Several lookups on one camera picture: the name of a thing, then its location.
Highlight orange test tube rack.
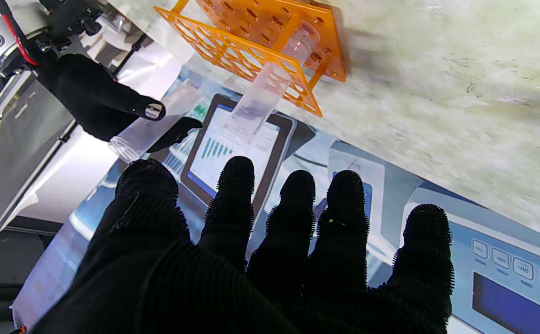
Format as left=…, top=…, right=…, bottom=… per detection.
left=153, top=0, right=348, bottom=118

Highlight printed laboratory backdrop poster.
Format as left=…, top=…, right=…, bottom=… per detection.
left=10, top=60, right=540, bottom=334

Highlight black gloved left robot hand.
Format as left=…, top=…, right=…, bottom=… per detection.
left=31, top=156, right=454, bottom=334

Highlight clear plastic test tube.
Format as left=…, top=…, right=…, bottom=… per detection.
left=108, top=78, right=202, bottom=164
left=225, top=20, right=322, bottom=141

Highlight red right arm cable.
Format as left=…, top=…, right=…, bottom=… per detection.
left=0, top=0, right=39, bottom=66

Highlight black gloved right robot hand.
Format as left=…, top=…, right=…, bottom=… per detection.
left=35, top=53, right=204, bottom=154

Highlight black backdrop frame pole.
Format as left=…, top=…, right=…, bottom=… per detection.
left=0, top=118, right=78, bottom=255

